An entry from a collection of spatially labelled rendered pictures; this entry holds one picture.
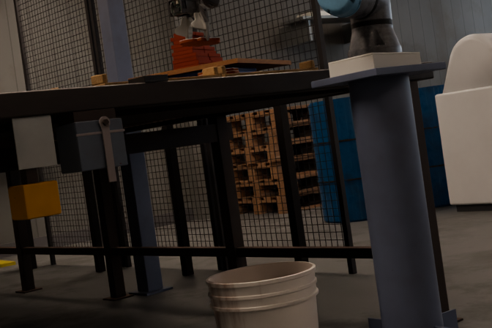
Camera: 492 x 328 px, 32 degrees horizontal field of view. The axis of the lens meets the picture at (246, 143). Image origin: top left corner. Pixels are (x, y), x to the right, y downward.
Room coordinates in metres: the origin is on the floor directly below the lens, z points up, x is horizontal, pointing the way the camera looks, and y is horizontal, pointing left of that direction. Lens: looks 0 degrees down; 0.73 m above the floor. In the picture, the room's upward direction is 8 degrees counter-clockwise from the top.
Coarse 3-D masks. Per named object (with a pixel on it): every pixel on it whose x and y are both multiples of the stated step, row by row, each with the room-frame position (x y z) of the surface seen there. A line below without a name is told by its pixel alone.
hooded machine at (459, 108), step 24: (456, 48) 6.12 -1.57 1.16; (480, 48) 5.97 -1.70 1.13; (456, 72) 6.14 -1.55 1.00; (480, 72) 5.99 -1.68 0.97; (456, 96) 6.12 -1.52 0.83; (480, 96) 5.97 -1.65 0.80; (456, 120) 6.14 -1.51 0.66; (480, 120) 5.99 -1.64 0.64; (456, 144) 6.16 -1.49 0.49; (480, 144) 6.01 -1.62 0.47; (456, 168) 6.18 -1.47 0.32; (480, 168) 6.03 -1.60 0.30; (456, 192) 6.20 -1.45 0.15; (480, 192) 6.05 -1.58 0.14
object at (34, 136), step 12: (12, 120) 1.99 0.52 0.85; (24, 120) 2.01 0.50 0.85; (36, 120) 2.03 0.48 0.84; (48, 120) 2.05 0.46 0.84; (24, 132) 2.00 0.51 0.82; (36, 132) 2.02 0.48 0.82; (48, 132) 2.05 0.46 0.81; (24, 144) 2.00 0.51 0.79; (36, 144) 2.02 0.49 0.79; (48, 144) 2.04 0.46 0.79; (24, 156) 2.00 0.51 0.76; (36, 156) 2.02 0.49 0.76; (48, 156) 2.04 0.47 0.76; (24, 168) 2.00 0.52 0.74
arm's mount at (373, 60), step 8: (360, 56) 2.34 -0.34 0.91; (368, 56) 2.32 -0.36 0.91; (376, 56) 2.31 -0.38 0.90; (384, 56) 2.33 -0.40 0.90; (392, 56) 2.35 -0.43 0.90; (400, 56) 2.37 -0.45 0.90; (408, 56) 2.38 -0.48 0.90; (416, 56) 2.40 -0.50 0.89; (336, 64) 2.43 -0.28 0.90; (344, 64) 2.40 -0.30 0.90; (352, 64) 2.37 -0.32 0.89; (360, 64) 2.35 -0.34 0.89; (368, 64) 2.32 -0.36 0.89; (376, 64) 2.31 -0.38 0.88; (384, 64) 2.33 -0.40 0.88; (392, 64) 2.35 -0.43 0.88; (400, 64) 2.36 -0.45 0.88; (408, 64) 2.38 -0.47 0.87; (336, 72) 2.43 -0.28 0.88; (344, 72) 2.40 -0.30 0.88; (352, 72) 2.38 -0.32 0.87
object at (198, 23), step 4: (196, 12) 2.64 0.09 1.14; (200, 12) 2.64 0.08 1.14; (196, 16) 2.63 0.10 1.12; (200, 16) 2.64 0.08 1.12; (196, 20) 2.62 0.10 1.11; (200, 20) 2.63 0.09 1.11; (192, 24) 2.61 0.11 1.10; (196, 24) 2.62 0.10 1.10; (200, 24) 2.62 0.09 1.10; (204, 24) 2.63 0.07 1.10; (208, 24) 2.63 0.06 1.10; (196, 28) 2.61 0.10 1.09; (200, 28) 2.62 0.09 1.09; (204, 28) 2.62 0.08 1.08; (208, 28) 2.63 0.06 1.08; (204, 32) 2.63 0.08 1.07; (208, 32) 2.63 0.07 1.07; (208, 36) 2.63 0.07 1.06
